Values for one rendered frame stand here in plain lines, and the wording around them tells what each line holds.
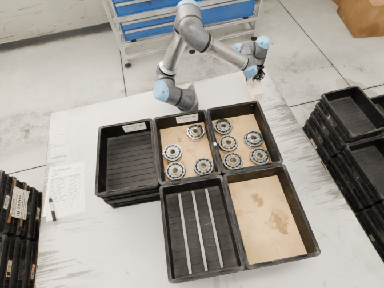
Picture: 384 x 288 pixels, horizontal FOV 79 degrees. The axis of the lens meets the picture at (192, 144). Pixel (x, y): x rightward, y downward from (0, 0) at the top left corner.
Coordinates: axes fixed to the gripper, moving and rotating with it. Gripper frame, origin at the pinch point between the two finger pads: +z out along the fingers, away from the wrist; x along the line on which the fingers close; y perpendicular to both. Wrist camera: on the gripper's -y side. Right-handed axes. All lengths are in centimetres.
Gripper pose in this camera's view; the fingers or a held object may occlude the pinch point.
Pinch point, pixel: (251, 83)
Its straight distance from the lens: 171.3
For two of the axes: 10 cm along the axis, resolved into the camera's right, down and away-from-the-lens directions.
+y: 2.4, 8.3, -5.0
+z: 0.5, 5.0, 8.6
